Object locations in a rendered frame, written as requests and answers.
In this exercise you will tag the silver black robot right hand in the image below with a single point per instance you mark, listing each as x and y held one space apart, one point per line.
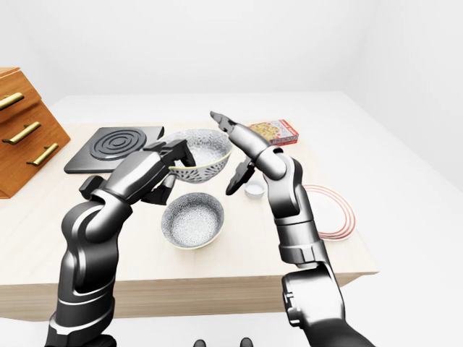
247 139

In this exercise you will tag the silver black robot left hand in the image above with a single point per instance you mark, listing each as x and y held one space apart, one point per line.
141 173

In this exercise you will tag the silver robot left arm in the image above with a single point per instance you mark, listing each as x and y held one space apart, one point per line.
88 260

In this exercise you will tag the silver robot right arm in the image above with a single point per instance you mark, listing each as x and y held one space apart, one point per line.
296 224

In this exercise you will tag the patterned black white bowl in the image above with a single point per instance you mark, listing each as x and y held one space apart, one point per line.
210 155
193 222

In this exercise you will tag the flat dark stove plate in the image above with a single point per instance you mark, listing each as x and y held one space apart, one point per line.
108 144

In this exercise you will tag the white plate with red rings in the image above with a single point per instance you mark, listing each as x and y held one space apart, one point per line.
331 213

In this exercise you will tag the printed red food box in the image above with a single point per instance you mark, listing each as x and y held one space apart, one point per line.
275 132

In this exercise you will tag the small white ramekin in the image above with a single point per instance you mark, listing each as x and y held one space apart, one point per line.
255 189

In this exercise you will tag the wooden cabinet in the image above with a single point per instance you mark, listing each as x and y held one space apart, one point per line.
54 135

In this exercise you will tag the wooden cabinet drawer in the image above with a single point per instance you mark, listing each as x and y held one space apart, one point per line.
30 105
45 119
14 173

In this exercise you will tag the small dark rounded shape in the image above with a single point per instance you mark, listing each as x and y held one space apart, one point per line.
246 342
199 343

